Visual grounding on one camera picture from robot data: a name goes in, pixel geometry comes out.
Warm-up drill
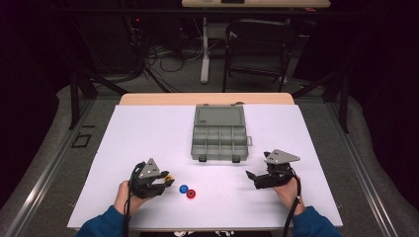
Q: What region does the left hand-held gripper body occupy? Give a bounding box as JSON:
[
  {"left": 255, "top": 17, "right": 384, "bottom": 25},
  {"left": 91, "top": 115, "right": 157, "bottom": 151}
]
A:
[{"left": 128, "top": 157, "right": 167, "bottom": 199}]

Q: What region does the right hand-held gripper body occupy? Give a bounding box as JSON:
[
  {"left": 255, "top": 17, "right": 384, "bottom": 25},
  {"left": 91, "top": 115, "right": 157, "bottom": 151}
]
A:
[{"left": 253, "top": 148, "right": 301, "bottom": 191}]

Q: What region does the grey transparent organizer box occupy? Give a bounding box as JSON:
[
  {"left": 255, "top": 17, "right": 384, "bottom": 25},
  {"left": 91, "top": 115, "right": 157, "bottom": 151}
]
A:
[{"left": 190, "top": 103, "right": 254, "bottom": 164}]

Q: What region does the person's left hand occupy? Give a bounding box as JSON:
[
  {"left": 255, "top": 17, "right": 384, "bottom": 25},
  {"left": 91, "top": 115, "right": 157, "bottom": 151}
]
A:
[{"left": 113, "top": 180, "right": 150, "bottom": 217}]

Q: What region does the person's right hand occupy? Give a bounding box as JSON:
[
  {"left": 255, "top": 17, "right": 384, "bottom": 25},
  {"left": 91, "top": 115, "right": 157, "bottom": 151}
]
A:
[{"left": 272, "top": 175, "right": 307, "bottom": 217}]

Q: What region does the white table board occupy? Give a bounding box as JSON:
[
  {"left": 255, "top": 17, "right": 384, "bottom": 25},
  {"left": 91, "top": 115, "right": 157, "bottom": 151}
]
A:
[{"left": 66, "top": 104, "right": 344, "bottom": 231}]

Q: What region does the wooden table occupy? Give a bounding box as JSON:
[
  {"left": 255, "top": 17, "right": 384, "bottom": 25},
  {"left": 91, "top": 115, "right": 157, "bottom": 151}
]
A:
[{"left": 119, "top": 92, "right": 295, "bottom": 107}]

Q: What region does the black metal stand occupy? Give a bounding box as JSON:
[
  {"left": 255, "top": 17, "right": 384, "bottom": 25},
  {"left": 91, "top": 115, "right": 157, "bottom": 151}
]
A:
[
  {"left": 68, "top": 69, "right": 130, "bottom": 130},
  {"left": 291, "top": 69, "right": 351, "bottom": 134}
]

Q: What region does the white desk leg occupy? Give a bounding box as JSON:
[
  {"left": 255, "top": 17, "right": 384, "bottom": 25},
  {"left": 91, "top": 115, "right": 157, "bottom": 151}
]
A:
[{"left": 200, "top": 17, "right": 212, "bottom": 85}]

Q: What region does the black folding chair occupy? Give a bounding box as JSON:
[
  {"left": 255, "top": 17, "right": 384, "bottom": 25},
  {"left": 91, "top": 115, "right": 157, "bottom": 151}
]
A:
[{"left": 222, "top": 18, "right": 296, "bottom": 94}]

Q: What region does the black equipment rack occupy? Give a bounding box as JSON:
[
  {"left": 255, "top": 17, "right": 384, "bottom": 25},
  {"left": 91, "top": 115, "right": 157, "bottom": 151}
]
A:
[{"left": 74, "top": 13, "right": 146, "bottom": 75}]

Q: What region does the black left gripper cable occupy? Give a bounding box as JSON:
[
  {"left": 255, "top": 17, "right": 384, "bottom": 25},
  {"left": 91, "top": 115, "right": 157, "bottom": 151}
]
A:
[{"left": 123, "top": 162, "right": 146, "bottom": 237}]

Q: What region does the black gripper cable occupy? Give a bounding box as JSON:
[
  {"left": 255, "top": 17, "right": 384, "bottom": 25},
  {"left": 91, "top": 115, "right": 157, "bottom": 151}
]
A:
[
  {"left": 282, "top": 167, "right": 302, "bottom": 237},
  {"left": 123, "top": 162, "right": 146, "bottom": 237}
]

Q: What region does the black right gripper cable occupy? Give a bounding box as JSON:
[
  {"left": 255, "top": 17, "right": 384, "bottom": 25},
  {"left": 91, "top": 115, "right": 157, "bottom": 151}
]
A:
[{"left": 282, "top": 167, "right": 302, "bottom": 237}]

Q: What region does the aluminium floor rail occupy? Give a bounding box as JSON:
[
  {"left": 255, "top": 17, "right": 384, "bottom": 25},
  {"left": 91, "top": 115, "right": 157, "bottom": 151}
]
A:
[
  {"left": 4, "top": 98, "right": 97, "bottom": 237},
  {"left": 325, "top": 102, "right": 400, "bottom": 237}
]

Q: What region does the bundle of floor cables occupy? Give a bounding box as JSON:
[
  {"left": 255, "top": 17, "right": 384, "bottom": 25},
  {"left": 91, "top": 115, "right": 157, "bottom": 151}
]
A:
[{"left": 143, "top": 40, "right": 206, "bottom": 74}]

